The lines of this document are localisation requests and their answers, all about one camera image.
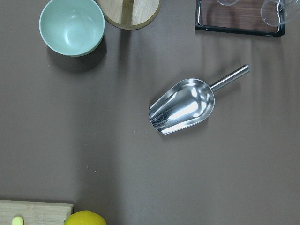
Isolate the black wooden glass tray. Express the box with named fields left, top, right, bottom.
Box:
left=195, top=0, right=285, bottom=38

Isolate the stainless steel scoop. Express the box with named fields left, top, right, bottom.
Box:
left=149, top=64, right=250, bottom=135

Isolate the wooden mug tree stand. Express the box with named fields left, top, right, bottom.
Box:
left=97, top=0, right=161, bottom=30

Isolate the mint green bowl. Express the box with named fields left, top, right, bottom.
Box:
left=39, top=0, right=105, bottom=57

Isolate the whole yellow lemon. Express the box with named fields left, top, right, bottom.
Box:
left=64, top=210, right=107, bottom=225

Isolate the bamboo cutting board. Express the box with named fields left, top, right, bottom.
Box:
left=0, top=200, right=74, bottom=225

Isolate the clear drinking glass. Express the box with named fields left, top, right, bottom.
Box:
left=260, top=0, right=290, bottom=27

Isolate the yellow plastic knife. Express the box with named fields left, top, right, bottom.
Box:
left=11, top=216, right=24, bottom=225

